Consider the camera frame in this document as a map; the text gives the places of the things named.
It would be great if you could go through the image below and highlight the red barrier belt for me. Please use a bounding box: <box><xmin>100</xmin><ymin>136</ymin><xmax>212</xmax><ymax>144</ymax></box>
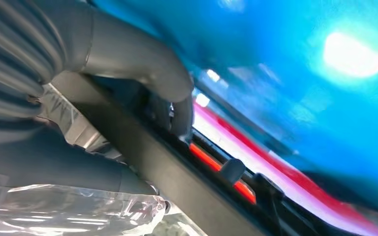
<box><xmin>193</xmin><ymin>104</ymin><xmax>378</xmax><ymax>236</ymax></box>

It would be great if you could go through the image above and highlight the blue metal shelf rack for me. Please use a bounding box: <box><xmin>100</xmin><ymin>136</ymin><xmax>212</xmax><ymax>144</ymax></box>
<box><xmin>91</xmin><ymin>0</ymin><xmax>378</xmax><ymax>216</ymax></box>

